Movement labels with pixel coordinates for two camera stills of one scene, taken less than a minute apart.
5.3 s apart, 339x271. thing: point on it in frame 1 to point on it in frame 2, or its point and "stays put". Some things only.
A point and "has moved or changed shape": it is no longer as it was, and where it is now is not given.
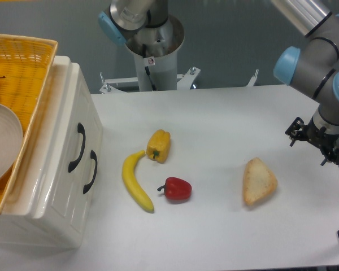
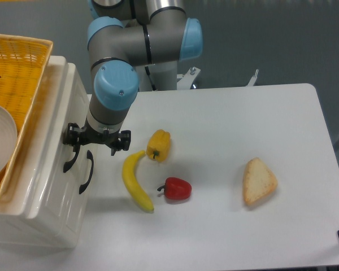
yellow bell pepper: [159, 145] stays put
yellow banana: [130, 181] stays put
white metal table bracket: [251, 82] stays put
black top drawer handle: [81, 129] has moved or changed shape
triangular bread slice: [259, 182] stays put
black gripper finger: [296, 130] to [72, 136]
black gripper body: [326, 141] to [108, 139]
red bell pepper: [176, 189] stays put
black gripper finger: [337, 155] to [124, 141]
